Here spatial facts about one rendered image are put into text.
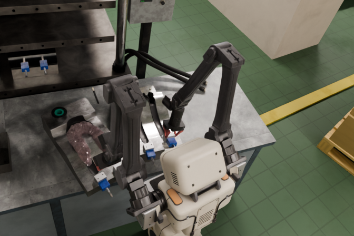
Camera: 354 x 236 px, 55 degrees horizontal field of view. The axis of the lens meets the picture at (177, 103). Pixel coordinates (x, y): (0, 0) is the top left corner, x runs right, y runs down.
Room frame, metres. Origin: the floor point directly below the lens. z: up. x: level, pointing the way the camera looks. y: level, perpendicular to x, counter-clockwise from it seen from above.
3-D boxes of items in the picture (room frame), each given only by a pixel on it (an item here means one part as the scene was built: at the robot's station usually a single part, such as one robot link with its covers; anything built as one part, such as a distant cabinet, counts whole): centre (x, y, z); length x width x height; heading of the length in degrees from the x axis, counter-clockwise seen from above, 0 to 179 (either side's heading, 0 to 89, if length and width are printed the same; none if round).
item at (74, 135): (1.00, 0.41, 0.90); 0.26 x 0.18 x 0.08; 49
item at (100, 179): (0.78, 0.24, 0.85); 0.13 x 0.05 x 0.05; 49
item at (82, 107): (1.00, 0.42, 0.85); 0.50 x 0.26 x 0.11; 49
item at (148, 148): (0.99, 0.07, 0.89); 0.13 x 0.05 x 0.05; 31
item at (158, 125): (1.24, 0.16, 0.92); 0.35 x 0.16 x 0.09; 32
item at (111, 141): (0.75, 0.19, 1.40); 0.11 x 0.06 x 0.43; 133
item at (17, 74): (1.65, 1.04, 0.87); 0.50 x 0.27 x 0.17; 32
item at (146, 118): (1.26, 0.15, 0.87); 0.50 x 0.26 x 0.14; 32
